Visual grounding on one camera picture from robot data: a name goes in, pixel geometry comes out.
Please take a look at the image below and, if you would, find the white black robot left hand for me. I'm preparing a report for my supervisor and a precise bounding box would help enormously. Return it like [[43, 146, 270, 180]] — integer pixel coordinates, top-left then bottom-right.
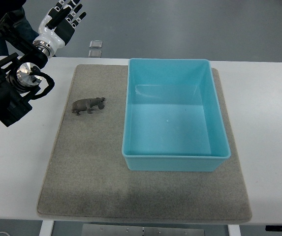
[[33, 0, 86, 58]]

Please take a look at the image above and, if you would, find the silver floor plate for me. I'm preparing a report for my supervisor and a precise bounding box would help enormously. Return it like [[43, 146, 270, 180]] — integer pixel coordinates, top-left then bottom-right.
[[89, 40, 103, 48], [88, 50, 102, 58]]

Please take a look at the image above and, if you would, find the blue plastic box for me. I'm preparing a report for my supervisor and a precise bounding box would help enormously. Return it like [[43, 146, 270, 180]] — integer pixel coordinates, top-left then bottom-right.
[[122, 59, 231, 172]]

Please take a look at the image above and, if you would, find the grey felt mat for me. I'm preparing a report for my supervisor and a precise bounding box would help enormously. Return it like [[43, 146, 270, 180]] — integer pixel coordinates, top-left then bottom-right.
[[37, 65, 252, 224]]

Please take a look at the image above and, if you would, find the metal table base plate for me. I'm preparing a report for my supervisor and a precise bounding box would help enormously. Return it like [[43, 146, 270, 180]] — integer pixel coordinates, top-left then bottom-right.
[[81, 224, 205, 236]]

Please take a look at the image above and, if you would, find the black table control panel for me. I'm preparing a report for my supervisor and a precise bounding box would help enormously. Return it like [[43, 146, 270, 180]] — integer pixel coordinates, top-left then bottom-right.
[[265, 225, 282, 232]]

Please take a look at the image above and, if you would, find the brown hippo toy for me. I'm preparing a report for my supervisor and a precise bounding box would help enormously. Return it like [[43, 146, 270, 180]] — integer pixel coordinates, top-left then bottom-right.
[[71, 97, 105, 116]]

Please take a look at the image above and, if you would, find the lower silver floor plate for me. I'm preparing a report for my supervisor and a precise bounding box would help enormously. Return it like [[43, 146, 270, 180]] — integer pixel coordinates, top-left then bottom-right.
[[88, 50, 102, 58]]

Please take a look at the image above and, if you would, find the upper silver floor plate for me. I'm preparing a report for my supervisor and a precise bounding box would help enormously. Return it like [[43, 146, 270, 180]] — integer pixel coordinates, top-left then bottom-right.
[[89, 40, 103, 48]]

